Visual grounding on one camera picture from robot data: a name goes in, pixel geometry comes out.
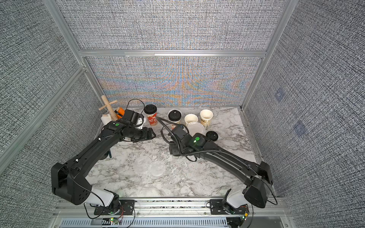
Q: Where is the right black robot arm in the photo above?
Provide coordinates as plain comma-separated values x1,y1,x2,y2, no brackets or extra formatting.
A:
169,134,273,209

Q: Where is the cream paper cup back right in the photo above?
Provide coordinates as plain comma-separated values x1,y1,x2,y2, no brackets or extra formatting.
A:
200,109,214,129

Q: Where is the black mug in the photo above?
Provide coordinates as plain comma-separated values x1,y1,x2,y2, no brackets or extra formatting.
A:
99,150,112,161

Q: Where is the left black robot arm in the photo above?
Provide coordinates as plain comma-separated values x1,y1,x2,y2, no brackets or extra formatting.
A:
51,121,156,209

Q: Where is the wooden mug tree stand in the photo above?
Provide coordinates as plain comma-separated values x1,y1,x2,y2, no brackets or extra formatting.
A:
98,95,118,121

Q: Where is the cream paper cup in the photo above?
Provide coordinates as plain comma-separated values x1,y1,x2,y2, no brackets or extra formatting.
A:
184,114,199,126
200,109,214,129

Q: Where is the cream paper cup back middle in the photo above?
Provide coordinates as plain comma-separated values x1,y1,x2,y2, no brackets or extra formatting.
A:
184,114,199,126

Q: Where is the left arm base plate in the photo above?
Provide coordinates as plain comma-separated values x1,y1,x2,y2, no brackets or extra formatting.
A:
94,199,136,216

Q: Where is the orange mug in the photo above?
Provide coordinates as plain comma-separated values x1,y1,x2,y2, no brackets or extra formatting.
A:
115,107,125,119

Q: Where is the white mug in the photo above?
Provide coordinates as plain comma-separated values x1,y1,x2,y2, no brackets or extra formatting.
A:
101,114,113,126

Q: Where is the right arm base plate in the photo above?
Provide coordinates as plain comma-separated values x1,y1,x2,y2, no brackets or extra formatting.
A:
207,199,250,216

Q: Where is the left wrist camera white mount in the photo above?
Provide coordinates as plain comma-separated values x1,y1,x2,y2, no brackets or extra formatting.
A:
121,109,145,129

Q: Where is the red paper milk tea cup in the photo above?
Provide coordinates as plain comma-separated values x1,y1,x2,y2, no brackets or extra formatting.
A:
146,112,158,126

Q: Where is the white leak-proof paper disc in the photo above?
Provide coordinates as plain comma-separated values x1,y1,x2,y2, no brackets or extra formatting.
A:
148,161,165,178
187,122,206,136
133,156,152,173

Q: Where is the black cup lid back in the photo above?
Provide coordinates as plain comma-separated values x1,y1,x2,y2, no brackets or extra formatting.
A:
206,131,219,142

